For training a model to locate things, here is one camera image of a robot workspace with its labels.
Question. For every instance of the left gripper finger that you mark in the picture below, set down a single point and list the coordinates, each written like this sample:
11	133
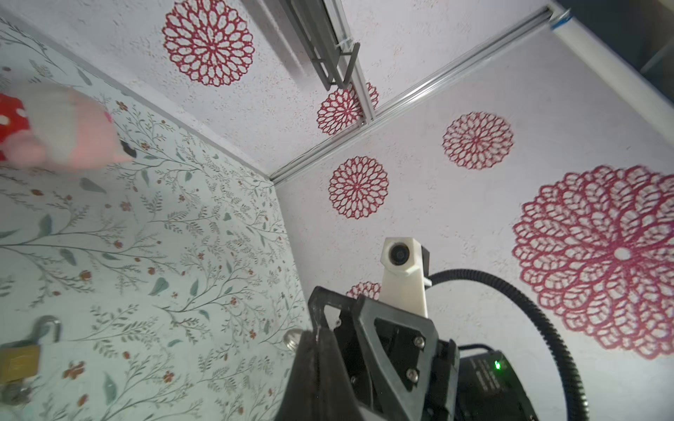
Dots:
319	387

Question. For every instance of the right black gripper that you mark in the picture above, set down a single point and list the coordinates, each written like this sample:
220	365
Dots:
396	365

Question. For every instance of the brass padlock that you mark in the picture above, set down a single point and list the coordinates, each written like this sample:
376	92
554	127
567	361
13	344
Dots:
21	359

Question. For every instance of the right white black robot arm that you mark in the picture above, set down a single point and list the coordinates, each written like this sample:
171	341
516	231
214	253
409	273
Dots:
487	387

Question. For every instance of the pink plush pig toy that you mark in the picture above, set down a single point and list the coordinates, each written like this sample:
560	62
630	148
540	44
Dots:
55	127

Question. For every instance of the grey wall shelf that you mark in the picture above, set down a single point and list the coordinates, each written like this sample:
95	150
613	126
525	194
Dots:
321	28

